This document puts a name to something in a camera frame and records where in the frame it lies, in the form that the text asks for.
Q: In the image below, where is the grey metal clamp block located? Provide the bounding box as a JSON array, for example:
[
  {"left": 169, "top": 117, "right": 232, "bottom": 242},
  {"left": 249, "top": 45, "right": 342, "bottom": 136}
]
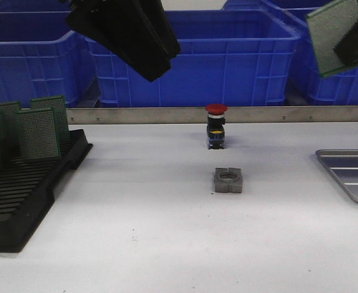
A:
[{"left": 213, "top": 167, "right": 243, "bottom": 194}]

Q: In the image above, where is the red emergency stop button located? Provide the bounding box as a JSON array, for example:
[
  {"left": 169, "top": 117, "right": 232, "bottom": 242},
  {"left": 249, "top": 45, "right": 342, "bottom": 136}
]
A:
[{"left": 205, "top": 104, "right": 228, "bottom": 150}]

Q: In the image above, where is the black slotted board rack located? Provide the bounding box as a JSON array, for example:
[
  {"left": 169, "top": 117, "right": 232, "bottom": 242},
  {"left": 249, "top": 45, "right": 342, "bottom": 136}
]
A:
[{"left": 0, "top": 129, "right": 93, "bottom": 253}]

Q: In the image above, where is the silver metal tray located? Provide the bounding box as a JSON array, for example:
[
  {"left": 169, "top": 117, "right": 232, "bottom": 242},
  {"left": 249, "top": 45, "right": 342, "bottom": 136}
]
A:
[{"left": 315, "top": 150, "right": 358, "bottom": 203}]

